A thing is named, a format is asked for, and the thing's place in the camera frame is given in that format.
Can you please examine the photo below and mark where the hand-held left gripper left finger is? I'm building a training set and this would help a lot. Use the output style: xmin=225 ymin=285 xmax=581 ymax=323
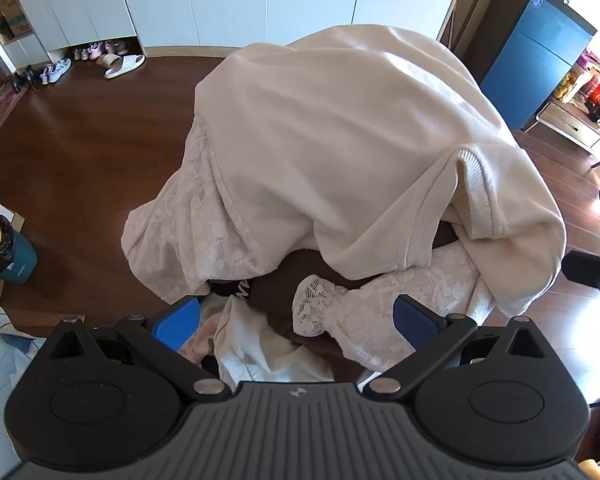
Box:
xmin=45 ymin=296 xmax=233 ymax=403

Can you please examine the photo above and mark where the pale blue bedding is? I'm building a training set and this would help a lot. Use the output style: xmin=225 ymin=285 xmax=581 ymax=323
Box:
xmin=0 ymin=305 xmax=47 ymax=480

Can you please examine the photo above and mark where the cardboard box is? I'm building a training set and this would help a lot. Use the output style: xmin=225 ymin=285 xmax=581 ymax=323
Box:
xmin=0 ymin=0 xmax=34 ymax=37

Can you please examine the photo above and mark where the cream knit sweater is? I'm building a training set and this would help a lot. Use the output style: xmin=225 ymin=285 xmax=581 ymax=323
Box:
xmin=195 ymin=25 xmax=568 ymax=318

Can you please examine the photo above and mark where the row of pink shoes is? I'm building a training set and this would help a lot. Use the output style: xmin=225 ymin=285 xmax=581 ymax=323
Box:
xmin=72 ymin=39 xmax=132 ymax=62

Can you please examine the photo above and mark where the low wooden table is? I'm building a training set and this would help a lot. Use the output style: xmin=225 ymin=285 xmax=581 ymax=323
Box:
xmin=522 ymin=100 xmax=600 ymax=177

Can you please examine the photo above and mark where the teal trash bin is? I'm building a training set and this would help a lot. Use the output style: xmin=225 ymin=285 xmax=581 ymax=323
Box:
xmin=0 ymin=212 xmax=39 ymax=287

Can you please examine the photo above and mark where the plain white garment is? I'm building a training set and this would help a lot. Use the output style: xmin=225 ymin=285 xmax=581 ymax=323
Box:
xmin=215 ymin=295 xmax=337 ymax=392

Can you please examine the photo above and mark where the pair of black shoes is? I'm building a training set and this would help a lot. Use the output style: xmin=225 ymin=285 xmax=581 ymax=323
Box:
xmin=11 ymin=65 xmax=40 ymax=94

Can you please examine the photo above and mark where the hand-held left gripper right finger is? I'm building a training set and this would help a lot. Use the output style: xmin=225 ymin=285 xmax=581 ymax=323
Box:
xmin=362 ymin=294 xmax=556 ymax=403

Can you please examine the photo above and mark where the white slipper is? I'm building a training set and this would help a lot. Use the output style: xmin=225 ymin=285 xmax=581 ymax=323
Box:
xmin=104 ymin=54 xmax=146 ymax=80

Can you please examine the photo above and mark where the patterned rug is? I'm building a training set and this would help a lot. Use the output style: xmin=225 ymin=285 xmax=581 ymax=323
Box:
xmin=0 ymin=82 xmax=29 ymax=161

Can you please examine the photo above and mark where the white lace garment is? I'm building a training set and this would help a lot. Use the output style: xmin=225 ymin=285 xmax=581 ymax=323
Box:
xmin=121 ymin=125 xmax=496 ymax=373

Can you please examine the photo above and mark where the black printed garment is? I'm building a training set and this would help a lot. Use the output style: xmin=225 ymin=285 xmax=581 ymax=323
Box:
xmin=210 ymin=280 xmax=253 ymax=302

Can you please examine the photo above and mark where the white shoe cabinet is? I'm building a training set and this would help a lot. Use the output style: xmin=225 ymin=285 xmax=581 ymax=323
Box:
xmin=7 ymin=0 xmax=146 ymax=64

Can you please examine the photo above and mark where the pair of pale sneakers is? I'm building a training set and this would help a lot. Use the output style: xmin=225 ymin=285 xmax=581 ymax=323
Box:
xmin=39 ymin=58 xmax=73 ymax=85

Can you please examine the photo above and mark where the pale pink garment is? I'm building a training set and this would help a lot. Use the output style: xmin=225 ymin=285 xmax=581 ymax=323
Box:
xmin=179 ymin=294 xmax=231 ymax=367

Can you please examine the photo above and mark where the white wardrobe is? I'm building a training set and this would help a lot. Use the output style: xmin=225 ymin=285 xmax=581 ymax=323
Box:
xmin=114 ymin=0 xmax=472 ymax=59

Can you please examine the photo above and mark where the pile of snack packets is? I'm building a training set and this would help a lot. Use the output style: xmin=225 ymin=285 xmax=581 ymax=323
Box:
xmin=554 ymin=49 xmax=600 ymax=128

